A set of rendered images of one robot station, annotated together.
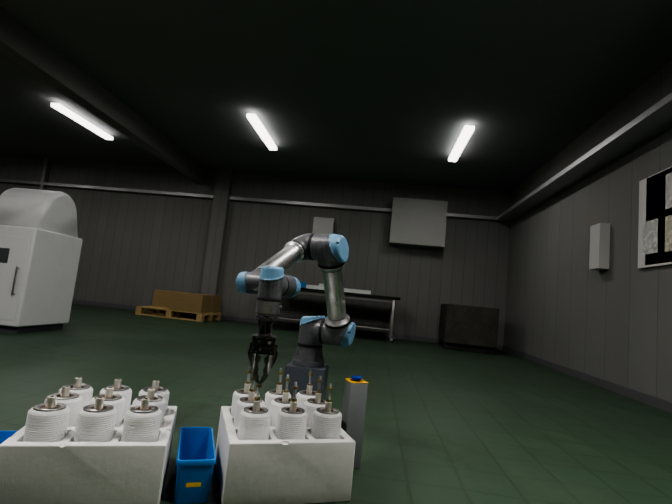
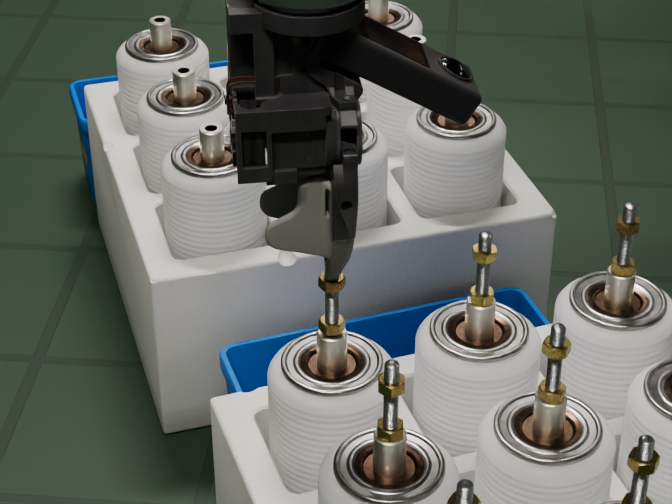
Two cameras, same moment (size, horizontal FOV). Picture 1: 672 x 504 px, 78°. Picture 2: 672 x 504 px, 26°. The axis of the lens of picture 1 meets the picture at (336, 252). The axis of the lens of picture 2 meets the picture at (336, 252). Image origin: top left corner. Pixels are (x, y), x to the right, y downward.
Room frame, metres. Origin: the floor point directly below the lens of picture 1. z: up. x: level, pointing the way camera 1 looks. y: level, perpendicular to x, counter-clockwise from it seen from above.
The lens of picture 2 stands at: (1.34, -0.64, 0.92)
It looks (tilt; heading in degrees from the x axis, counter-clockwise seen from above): 34 degrees down; 89
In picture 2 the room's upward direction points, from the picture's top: straight up
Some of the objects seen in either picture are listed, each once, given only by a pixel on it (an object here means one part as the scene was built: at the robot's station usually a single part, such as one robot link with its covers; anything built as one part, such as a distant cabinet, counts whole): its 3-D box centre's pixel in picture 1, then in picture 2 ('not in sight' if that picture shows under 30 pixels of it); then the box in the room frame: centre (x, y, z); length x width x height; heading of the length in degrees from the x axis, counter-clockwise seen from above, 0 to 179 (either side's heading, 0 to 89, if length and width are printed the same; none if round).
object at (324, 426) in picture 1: (325, 439); not in sight; (1.42, -0.03, 0.16); 0.10 x 0.10 x 0.18
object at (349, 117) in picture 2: (264, 334); (297, 80); (1.32, 0.19, 0.49); 0.09 x 0.08 x 0.12; 7
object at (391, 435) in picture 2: not in sight; (390, 428); (1.38, 0.09, 0.29); 0.02 x 0.02 x 0.01; 58
